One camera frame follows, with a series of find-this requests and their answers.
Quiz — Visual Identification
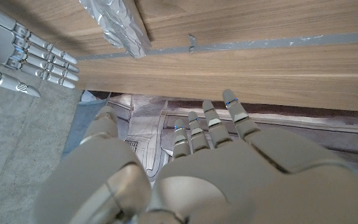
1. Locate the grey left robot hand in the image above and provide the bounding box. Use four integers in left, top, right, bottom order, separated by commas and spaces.
32, 89, 358, 224

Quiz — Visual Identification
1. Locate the grey tape outline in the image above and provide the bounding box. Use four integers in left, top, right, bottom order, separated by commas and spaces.
75, 30, 358, 62

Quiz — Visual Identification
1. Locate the blue grey leaning board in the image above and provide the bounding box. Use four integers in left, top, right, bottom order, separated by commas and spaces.
62, 98, 111, 160

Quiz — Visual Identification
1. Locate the printed sofa room backdrop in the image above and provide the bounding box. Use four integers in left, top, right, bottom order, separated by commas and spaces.
79, 90, 358, 187

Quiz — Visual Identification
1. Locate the silver foil packet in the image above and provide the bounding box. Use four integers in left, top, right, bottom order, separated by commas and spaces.
78, 0, 152, 59

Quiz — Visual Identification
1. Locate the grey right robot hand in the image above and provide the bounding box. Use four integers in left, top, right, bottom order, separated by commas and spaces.
0, 1, 80, 98

